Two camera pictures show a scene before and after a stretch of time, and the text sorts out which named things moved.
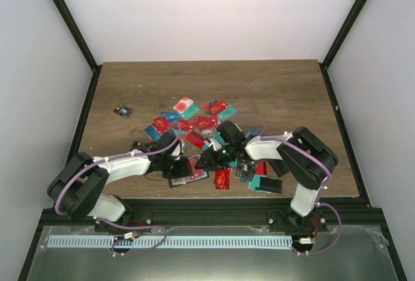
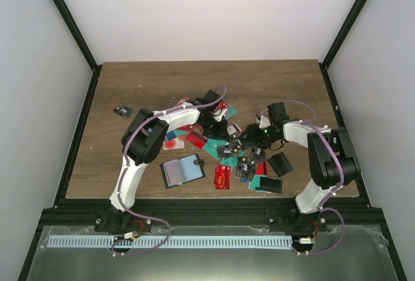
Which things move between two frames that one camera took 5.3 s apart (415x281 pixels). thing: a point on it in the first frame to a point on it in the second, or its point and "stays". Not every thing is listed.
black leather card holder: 194,174 stays
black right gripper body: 223,158 to 263,139
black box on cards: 270,185 stays
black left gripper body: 172,171 to 211,130
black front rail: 254,212 stays
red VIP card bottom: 222,180 stays
